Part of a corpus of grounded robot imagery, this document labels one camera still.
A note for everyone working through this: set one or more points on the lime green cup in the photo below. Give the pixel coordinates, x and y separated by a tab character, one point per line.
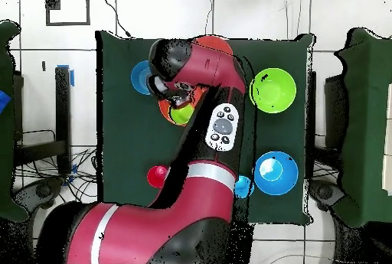
182	114

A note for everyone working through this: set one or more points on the orange bowl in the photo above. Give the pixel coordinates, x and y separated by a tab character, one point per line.
217	43
165	112

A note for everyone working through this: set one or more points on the small blue bowl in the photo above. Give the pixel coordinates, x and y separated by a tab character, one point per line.
139	77

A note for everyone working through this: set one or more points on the green bowl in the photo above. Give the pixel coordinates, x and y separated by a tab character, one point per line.
272	91

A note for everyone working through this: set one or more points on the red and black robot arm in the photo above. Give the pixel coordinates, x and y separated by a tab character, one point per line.
199	190

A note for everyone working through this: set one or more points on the dark green tablecloth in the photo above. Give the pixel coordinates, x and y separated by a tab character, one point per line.
128	138

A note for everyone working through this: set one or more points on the red cup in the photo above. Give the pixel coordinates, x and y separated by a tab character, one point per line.
156	178

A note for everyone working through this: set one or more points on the light blue cup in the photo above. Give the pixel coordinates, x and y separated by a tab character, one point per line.
245	189

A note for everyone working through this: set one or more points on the large blue bowl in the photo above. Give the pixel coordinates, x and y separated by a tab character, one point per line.
284	181

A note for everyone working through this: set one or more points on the blue flat piece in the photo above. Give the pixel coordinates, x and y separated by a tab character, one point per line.
3	101

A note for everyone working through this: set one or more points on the green cloth side table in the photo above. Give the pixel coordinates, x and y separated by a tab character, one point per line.
367	123
6	153

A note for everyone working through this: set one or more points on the black metal frame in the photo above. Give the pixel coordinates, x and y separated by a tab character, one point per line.
62	108

